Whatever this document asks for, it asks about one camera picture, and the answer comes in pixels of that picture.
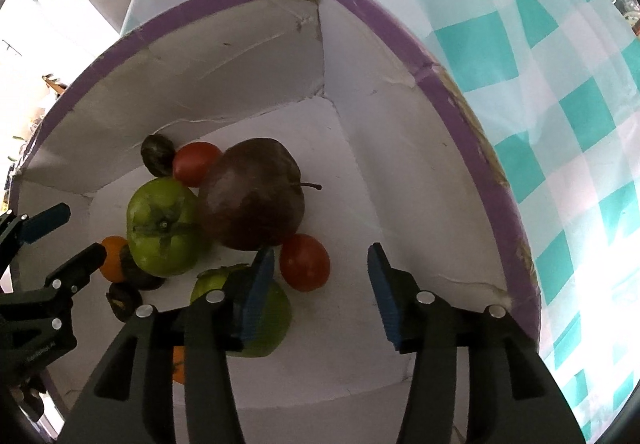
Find teal checked tablecloth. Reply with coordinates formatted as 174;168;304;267
120;0;640;442

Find orange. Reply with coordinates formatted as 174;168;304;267
98;235;130;283
171;345;187;385

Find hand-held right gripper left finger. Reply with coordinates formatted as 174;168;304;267
75;246;276;444

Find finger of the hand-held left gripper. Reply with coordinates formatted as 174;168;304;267
0;203;71;270
45;244;107;297

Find green persimmon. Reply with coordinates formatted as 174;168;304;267
190;264;292;358
126;177;206;276

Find dark mangosteen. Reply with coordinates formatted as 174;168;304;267
120;244;166;291
106;283;143;322
140;134;176;178

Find person's left hand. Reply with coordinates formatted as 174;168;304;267
7;374;48;422

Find purple cardboard box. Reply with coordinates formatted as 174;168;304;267
10;0;543;425

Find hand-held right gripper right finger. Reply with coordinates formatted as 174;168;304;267
367;242;583;444

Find red tomato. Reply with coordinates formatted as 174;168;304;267
279;233;331;292
172;142;222;187

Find dark red apple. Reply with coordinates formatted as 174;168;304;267
196;138;322;251

